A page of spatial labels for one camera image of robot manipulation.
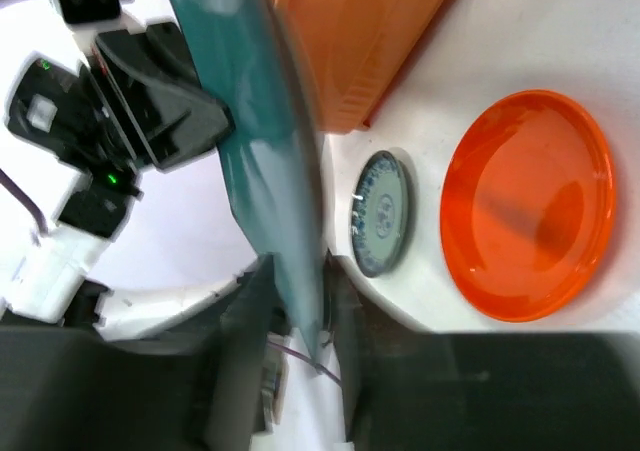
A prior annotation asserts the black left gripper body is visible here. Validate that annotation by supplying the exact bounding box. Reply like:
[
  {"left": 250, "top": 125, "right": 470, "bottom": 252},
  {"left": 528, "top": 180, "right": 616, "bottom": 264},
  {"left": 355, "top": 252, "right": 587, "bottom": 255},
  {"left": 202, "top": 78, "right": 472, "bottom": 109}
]
[{"left": 5, "top": 54, "right": 142, "bottom": 199}]

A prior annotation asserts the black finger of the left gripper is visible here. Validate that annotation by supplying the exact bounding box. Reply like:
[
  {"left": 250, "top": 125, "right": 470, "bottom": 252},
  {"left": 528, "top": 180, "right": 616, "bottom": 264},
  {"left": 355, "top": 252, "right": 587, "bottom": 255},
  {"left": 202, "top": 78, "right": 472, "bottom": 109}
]
[{"left": 92, "top": 21, "right": 234, "bottom": 171}]

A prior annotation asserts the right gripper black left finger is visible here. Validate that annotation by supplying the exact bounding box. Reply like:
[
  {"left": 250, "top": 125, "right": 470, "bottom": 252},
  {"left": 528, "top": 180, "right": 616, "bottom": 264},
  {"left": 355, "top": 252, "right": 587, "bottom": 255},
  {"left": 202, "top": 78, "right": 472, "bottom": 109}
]
[{"left": 1, "top": 256, "right": 279, "bottom": 450}]

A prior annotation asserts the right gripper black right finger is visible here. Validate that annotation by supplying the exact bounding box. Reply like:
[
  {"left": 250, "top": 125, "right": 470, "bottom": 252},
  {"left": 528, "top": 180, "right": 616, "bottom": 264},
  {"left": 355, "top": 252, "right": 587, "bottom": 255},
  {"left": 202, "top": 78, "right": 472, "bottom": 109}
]
[{"left": 324, "top": 257, "right": 639, "bottom": 450}]

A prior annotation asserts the teal square plate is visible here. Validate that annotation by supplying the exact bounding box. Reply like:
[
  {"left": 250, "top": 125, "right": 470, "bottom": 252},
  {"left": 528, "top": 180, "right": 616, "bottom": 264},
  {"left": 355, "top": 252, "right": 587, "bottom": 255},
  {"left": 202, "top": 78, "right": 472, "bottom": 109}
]
[{"left": 169, "top": 0, "right": 325, "bottom": 357}]

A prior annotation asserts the blue white patterned plate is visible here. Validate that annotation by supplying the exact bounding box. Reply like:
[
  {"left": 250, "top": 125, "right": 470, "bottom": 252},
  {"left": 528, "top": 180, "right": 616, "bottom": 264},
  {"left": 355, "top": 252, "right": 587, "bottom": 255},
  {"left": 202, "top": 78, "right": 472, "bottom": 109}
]
[{"left": 349, "top": 150, "right": 411, "bottom": 278}]

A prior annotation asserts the orange round plate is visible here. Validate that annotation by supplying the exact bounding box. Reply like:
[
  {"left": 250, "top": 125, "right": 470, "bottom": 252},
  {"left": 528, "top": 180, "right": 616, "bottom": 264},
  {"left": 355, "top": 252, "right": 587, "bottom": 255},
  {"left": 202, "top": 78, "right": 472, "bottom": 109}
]
[{"left": 440, "top": 89, "right": 617, "bottom": 323}]

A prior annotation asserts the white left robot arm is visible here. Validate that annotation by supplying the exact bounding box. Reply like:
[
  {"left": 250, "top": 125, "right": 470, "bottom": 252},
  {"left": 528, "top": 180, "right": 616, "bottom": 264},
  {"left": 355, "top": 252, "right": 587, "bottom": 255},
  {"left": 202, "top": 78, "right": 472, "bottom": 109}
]
[{"left": 5, "top": 22, "right": 234, "bottom": 328}]

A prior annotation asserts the orange plastic bin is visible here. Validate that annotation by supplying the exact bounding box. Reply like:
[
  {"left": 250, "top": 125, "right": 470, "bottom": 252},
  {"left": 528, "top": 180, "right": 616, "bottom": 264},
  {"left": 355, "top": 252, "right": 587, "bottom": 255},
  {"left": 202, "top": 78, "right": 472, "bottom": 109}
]
[{"left": 271, "top": 0, "right": 446, "bottom": 134}]

